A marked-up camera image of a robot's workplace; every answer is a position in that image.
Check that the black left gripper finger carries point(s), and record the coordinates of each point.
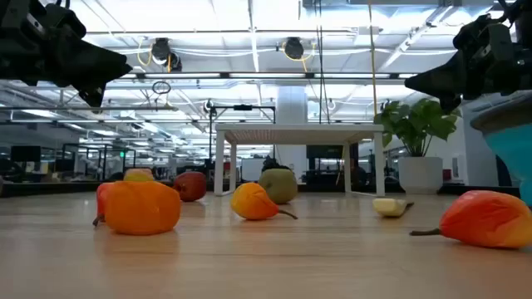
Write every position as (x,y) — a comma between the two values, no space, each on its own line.
(95,66)
(95,97)

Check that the blue collapsible bowl grey rim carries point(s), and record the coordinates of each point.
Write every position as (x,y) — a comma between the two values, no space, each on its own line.
(515,153)

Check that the round yellow orange fruit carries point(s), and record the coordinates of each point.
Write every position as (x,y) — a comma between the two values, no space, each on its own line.
(138,175)

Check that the red orange pear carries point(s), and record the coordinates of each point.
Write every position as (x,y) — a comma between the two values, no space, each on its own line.
(486,220)
(101,199)

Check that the dark red pomegranate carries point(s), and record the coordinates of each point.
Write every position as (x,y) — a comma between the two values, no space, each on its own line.
(191,187)

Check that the yellow orange pear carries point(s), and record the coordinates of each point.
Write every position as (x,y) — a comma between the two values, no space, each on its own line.
(251,203)

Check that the green apple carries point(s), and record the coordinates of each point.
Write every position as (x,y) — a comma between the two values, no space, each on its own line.
(279,184)

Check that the green potted plant white pot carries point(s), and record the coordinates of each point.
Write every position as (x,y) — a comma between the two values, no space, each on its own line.
(420,174)

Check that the black computer monitor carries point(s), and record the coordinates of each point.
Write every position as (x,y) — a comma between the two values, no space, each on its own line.
(25,153)

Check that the white perforated metal shelf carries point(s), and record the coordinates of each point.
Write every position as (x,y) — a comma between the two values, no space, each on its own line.
(299,133)

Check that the black aluminium table frame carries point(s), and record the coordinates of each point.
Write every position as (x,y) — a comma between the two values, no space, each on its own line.
(41,189)

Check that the black wall screen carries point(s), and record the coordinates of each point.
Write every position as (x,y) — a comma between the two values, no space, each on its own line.
(324,151)

